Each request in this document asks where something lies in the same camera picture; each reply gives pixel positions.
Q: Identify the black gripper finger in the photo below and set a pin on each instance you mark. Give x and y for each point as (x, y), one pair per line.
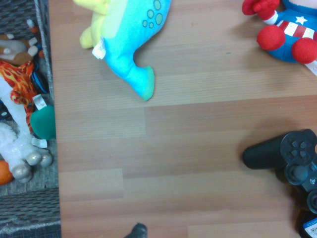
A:
(138, 231)

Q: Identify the grey woven basket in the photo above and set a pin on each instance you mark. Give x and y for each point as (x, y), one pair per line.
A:
(29, 210)

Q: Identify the green ball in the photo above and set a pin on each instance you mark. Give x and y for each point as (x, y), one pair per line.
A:
(44, 122)

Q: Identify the orange ball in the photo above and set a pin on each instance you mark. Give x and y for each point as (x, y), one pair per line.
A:
(5, 173)

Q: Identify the black game controller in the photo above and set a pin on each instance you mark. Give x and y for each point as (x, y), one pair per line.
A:
(267, 153)

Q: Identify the white unicorn plush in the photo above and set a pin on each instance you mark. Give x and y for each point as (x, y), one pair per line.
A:
(12, 146)

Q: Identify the orange flame pattern plush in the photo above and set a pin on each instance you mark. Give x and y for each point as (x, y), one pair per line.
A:
(19, 81)

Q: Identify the blue yellow fish plush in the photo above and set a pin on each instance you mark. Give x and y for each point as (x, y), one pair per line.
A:
(128, 37)

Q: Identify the brown white plush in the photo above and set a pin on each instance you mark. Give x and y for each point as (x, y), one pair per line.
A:
(17, 57)

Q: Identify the red blue superhero plush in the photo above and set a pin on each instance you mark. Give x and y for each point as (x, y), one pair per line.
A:
(270, 37)

